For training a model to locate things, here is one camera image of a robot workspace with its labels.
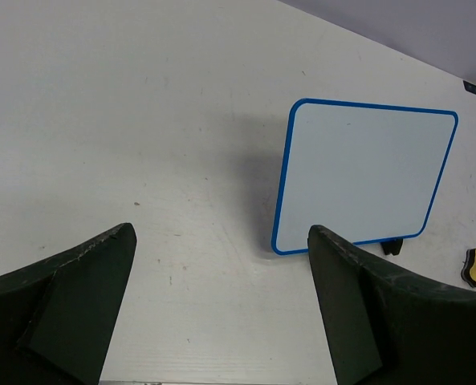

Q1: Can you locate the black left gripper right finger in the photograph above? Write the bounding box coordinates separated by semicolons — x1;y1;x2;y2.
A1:
307;225;476;384

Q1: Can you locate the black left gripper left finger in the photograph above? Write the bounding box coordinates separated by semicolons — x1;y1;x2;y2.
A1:
0;223;137;384

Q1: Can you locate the black metal whiteboard stand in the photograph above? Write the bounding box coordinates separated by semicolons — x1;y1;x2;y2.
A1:
380;238;403;256

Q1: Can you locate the blue framed small whiteboard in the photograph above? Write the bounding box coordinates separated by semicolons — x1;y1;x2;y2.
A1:
271;98;459;256

